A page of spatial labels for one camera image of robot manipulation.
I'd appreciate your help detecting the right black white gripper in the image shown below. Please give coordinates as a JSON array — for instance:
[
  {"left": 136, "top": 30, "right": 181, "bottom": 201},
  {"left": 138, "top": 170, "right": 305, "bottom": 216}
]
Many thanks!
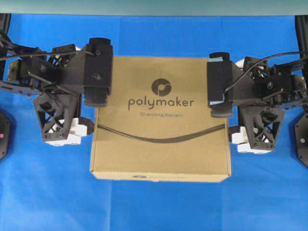
[{"left": 206, "top": 52, "right": 293, "bottom": 154}]

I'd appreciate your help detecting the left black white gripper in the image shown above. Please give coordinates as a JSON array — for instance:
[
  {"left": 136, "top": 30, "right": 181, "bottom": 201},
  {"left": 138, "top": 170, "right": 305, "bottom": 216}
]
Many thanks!
[{"left": 27, "top": 38, "right": 113, "bottom": 146}]

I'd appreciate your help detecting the brown Polymaker cardboard box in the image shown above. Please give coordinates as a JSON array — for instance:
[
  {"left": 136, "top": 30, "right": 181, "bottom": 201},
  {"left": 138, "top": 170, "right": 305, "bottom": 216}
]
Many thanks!
[{"left": 90, "top": 56, "right": 231, "bottom": 182}]

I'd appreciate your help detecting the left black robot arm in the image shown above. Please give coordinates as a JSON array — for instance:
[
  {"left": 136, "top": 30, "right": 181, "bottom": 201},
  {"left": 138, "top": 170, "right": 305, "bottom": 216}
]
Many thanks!
[{"left": 0, "top": 33, "right": 113, "bottom": 146}]

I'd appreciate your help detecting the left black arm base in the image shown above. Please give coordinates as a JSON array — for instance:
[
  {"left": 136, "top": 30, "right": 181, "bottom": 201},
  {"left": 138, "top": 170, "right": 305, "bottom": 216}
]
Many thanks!
[{"left": 0, "top": 111, "right": 11, "bottom": 159}]

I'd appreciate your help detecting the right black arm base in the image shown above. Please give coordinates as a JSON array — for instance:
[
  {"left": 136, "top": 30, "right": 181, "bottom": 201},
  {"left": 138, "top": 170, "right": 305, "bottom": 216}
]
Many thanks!
[{"left": 295, "top": 114, "right": 308, "bottom": 167}]

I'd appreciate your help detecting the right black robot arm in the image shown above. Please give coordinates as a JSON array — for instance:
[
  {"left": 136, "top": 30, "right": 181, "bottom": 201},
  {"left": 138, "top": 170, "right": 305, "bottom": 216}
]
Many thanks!
[{"left": 206, "top": 52, "right": 308, "bottom": 153}]

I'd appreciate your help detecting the right black table edge strip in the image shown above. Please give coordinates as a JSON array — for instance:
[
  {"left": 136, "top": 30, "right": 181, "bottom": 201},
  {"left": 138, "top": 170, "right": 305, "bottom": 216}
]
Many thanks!
[{"left": 295, "top": 15, "right": 308, "bottom": 58}]

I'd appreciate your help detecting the blue table cloth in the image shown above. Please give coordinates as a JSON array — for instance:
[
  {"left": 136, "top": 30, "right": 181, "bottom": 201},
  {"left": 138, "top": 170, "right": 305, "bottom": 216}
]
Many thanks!
[{"left": 0, "top": 14, "right": 308, "bottom": 231}]

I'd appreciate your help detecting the left black cable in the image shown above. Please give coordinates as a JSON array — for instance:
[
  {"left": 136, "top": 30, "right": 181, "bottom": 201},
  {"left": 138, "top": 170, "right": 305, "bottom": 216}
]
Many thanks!
[{"left": 0, "top": 31, "right": 96, "bottom": 61}]

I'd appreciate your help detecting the black cable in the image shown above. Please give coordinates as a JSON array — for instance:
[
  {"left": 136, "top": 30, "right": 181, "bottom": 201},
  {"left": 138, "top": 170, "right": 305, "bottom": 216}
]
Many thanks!
[
  {"left": 0, "top": 31, "right": 96, "bottom": 61},
  {"left": 222, "top": 51, "right": 301, "bottom": 93}
]

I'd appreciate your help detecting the right black cable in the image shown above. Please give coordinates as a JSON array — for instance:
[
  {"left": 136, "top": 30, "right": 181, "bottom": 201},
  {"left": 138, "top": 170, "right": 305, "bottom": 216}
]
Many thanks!
[{"left": 222, "top": 51, "right": 301, "bottom": 93}]

